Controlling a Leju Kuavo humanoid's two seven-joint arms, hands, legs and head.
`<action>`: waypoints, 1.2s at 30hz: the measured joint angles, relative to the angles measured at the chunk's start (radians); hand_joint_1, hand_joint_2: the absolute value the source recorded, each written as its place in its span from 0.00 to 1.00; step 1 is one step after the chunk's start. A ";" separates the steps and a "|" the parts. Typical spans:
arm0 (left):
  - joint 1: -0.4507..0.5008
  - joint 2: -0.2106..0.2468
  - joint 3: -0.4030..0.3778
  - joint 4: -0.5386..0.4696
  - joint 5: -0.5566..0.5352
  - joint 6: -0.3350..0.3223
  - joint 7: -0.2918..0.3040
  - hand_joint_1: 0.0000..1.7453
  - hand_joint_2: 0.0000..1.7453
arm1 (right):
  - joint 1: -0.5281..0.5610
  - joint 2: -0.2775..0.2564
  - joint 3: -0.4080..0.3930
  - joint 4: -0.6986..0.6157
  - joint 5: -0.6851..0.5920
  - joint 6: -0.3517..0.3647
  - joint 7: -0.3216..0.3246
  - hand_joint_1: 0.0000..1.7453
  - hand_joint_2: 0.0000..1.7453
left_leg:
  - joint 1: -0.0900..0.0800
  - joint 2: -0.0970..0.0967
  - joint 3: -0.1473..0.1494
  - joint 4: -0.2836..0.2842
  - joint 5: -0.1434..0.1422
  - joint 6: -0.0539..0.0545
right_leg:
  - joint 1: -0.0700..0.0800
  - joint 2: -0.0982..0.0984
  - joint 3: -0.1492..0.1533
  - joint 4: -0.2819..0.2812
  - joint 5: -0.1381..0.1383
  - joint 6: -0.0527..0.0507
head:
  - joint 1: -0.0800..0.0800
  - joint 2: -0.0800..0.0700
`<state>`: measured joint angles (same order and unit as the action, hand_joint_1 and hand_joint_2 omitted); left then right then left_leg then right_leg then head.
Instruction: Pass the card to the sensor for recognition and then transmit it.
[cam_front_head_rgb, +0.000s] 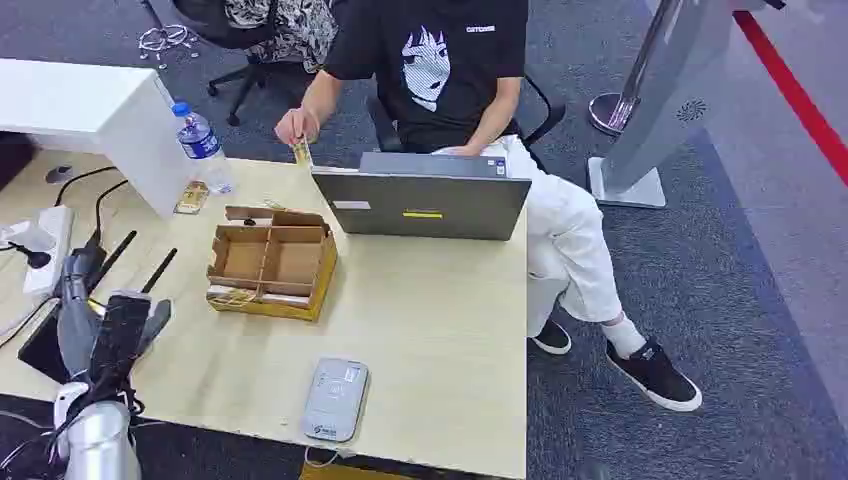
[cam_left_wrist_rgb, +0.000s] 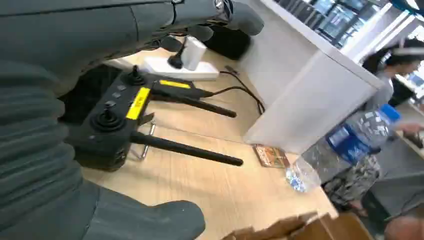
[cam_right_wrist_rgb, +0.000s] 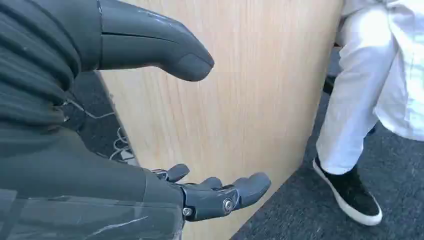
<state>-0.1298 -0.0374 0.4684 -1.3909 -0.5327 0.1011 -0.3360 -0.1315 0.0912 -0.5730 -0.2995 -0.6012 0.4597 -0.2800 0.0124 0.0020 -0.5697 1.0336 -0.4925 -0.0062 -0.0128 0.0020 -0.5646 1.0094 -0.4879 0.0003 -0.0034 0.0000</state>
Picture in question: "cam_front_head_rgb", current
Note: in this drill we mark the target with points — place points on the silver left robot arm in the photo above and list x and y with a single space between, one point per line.
99 444

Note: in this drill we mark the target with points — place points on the person's right hand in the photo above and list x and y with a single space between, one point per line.
296 126

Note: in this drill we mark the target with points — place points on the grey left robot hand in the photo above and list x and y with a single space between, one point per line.
116 338

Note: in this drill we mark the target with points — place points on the black chair of person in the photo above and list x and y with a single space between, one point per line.
540 119

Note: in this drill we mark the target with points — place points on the black antenna rod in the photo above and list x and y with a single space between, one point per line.
116 258
160 270

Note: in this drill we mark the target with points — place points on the person's left hand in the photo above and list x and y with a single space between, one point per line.
466 150

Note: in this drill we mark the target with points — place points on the grey kiosk panel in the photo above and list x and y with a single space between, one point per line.
669 86

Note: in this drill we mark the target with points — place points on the yellow object under desk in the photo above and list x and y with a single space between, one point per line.
344 473

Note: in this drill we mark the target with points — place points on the clear water bottle blue cap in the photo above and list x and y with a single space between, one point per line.
201 146

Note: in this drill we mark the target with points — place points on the black office chair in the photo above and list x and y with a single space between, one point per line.
232 30

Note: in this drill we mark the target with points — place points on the person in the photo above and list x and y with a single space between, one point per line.
457 73

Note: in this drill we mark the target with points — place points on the grey card reader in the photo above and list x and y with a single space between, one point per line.
335 399

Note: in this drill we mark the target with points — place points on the white desk cabinet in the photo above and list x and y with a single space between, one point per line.
99 112

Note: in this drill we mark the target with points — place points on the red floor tape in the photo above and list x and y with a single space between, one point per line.
795 93

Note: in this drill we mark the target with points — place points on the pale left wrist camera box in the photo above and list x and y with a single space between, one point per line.
65 404

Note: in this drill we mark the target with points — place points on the black flat device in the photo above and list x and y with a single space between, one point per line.
41 348

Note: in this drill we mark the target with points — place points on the patterned black white cloth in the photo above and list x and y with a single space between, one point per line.
301 30

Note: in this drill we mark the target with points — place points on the chrome stanchion post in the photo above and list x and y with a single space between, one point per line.
623 99

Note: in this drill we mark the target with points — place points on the small grey round object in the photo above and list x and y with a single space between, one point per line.
58 174

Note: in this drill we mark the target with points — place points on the wooden card box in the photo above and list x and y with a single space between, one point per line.
278 265

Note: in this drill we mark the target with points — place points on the black power plug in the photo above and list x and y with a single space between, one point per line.
34 257

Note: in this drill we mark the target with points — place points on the grey laptop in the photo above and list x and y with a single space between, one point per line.
424 199

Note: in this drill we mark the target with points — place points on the white plastic wrap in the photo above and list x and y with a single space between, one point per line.
23 235

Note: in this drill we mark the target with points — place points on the white power strip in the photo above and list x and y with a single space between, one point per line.
53 245

